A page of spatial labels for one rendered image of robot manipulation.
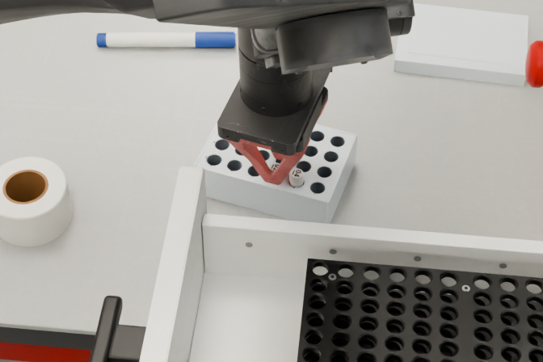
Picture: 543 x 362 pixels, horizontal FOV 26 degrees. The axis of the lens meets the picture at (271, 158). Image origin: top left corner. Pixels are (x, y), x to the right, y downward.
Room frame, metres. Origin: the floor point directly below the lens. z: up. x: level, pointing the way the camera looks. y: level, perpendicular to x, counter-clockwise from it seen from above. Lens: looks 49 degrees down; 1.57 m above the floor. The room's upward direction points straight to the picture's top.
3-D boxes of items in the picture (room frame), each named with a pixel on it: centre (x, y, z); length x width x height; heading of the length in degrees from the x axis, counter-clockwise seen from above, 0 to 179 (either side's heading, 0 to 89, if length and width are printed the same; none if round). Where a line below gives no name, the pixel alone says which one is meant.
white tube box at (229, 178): (0.69, 0.00, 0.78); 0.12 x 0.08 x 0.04; 70
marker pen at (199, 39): (0.86, 0.10, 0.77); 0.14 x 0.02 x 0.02; 90
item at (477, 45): (0.86, -0.19, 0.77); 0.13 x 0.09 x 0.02; 80
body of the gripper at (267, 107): (0.66, 0.00, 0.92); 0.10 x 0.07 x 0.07; 160
